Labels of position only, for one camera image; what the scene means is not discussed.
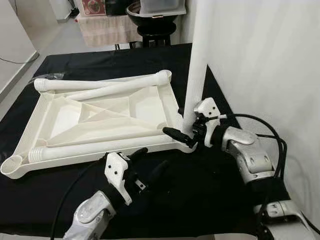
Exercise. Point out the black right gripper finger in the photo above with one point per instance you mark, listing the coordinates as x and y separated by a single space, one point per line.
176 134

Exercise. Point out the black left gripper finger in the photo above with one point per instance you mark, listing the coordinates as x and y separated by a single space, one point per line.
139 155
157 172

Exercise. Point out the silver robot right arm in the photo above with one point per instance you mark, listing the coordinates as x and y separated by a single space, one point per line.
250 155

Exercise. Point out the white plastic table top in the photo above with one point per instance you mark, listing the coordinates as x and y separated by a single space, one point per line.
100 115

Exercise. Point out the black table cloth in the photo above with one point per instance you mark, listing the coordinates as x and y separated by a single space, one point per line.
100 60

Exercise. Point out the clear plastic bag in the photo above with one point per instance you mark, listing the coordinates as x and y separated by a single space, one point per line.
50 77

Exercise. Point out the beige cloth covered table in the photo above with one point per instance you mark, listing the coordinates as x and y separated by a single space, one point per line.
107 30

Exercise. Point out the black bag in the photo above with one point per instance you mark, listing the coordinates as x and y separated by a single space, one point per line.
119 7

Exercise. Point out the red brown cardboard box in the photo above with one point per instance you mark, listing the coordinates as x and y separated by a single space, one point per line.
93 6

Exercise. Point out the white cabinet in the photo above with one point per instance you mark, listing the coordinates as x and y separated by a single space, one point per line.
61 9

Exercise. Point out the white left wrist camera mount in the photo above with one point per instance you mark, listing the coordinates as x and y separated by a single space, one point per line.
117 170

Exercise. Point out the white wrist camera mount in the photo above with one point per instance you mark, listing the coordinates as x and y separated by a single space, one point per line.
117 170
207 107

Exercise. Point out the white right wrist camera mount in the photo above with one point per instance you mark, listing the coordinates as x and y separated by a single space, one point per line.
207 107

